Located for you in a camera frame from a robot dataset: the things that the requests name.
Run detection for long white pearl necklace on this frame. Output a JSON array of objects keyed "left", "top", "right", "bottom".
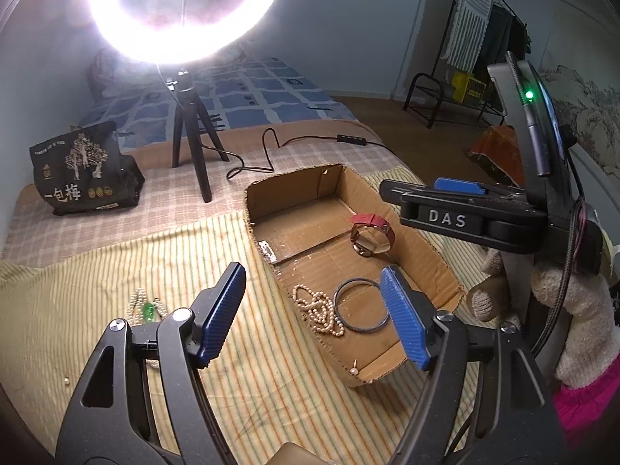
[{"left": 125, "top": 288, "right": 171, "bottom": 369}]

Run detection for dark metal bangle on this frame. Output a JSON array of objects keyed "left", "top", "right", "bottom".
[{"left": 332, "top": 277, "right": 390, "bottom": 334}]

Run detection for short cream pearl necklace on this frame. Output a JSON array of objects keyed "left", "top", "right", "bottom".
[{"left": 292, "top": 282, "right": 346, "bottom": 338}]

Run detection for pink sleeve forearm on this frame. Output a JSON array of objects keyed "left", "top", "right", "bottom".
[{"left": 553, "top": 359, "right": 619, "bottom": 448}]

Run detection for right hand in knit glove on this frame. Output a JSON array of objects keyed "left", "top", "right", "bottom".
[{"left": 467, "top": 249, "right": 620, "bottom": 389}]

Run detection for yellow black box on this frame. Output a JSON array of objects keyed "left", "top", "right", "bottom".
[{"left": 451, "top": 71, "right": 487, "bottom": 106}]

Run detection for yellow striped cloth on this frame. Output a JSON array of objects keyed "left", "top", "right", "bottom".
[{"left": 1, "top": 200, "right": 483, "bottom": 464}]

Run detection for brown cardboard box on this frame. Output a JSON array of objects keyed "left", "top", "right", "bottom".
[{"left": 245, "top": 164, "right": 465, "bottom": 388}]

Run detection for pink checked bed sheet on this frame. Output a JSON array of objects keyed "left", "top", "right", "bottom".
[{"left": 1, "top": 139, "right": 400, "bottom": 268}]

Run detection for black clothes rack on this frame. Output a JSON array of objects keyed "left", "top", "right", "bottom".
[{"left": 403, "top": 0, "right": 532, "bottom": 128}]

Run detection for black printed snack bag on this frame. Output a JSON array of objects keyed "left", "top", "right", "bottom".
[{"left": 29, "top": 122, "right": 145, "bottom": 216}]

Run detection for black mini tripod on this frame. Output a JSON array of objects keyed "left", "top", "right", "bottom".
[{"left": 166, "top": 69, "right": 229, "bottom": 203}]

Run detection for blue patterned blanket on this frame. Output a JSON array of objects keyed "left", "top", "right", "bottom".
[{"left": 80, "top": 58, "right": 354, "bottom": 151}]

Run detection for camera mount with green light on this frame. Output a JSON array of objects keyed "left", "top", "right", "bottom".
[{"left": 487, "top": 53, "right": 574, "bottom": 219}]

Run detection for black power cable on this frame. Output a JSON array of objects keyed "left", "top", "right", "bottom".
[{"left": 200, "top": 127, "right": 398, "bottom": 182}]

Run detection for landscape wall painting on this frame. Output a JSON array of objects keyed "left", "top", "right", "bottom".
[{"left": 539, "top": 0, "right": 619, "bottom": 187}]

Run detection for white ring light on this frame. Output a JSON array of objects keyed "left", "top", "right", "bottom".
[{"left": 87, "top": 0, "right": 276, "bottom": 65}]

